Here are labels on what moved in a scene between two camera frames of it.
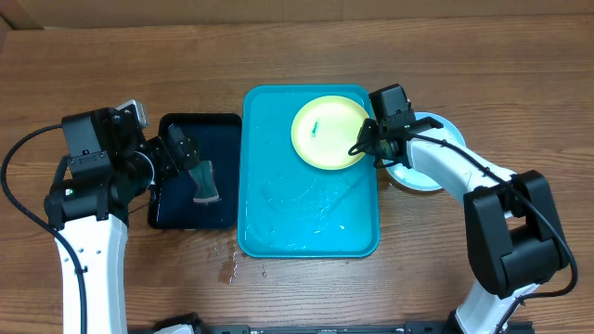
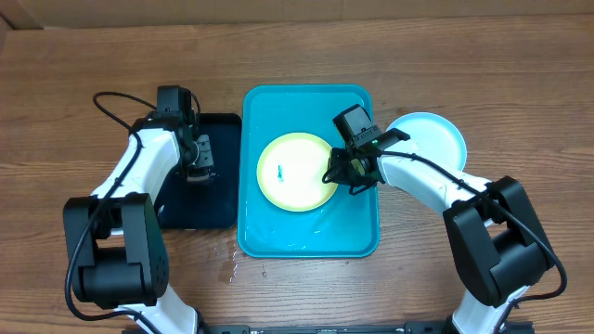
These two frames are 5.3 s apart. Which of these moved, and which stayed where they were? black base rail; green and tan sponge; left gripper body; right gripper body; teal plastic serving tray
Moved: right gripper body; green and tan sponge; left gripper body
Stayed: teal plastic serving tray; black base rail
